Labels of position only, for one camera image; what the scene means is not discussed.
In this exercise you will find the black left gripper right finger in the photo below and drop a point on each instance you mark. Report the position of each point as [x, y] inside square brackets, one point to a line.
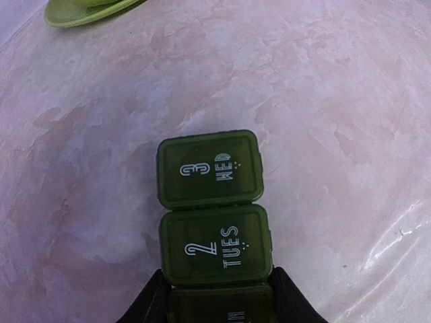
[291, 306]

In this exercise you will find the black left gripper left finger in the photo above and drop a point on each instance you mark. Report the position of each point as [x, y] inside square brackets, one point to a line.
[151, 305]

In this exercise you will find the green weekly pill organizer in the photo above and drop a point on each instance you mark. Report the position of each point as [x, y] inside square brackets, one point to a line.
[215, 238]

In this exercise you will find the green bowl with saucer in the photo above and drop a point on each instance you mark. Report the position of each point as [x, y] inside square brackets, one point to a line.
[68, 14]

